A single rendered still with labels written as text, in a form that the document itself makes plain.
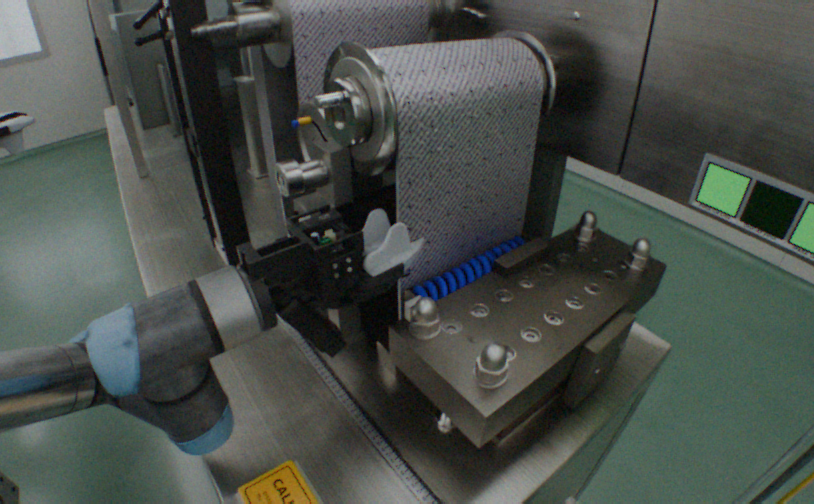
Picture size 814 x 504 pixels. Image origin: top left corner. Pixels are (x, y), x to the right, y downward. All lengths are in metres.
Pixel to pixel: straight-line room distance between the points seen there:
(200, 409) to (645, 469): 1.53
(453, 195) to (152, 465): 1.51
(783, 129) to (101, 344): 0.70
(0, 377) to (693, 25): 0.79
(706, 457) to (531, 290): 1.42
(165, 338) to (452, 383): 0.27
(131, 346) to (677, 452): 1.74
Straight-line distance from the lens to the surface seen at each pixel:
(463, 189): 0.53
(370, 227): 0.49
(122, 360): 0.40
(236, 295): 0.40
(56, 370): 0.50
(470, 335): 0.49
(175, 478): 1.71
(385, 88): 0.42
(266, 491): 0.52
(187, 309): 0.39
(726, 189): 0.60
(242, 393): 0.63
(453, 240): 0.56
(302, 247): 0.40
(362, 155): 0.48
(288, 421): 0.59
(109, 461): 1.87
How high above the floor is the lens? 1.38
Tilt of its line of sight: 35 degrees down
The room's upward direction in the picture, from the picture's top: straight up
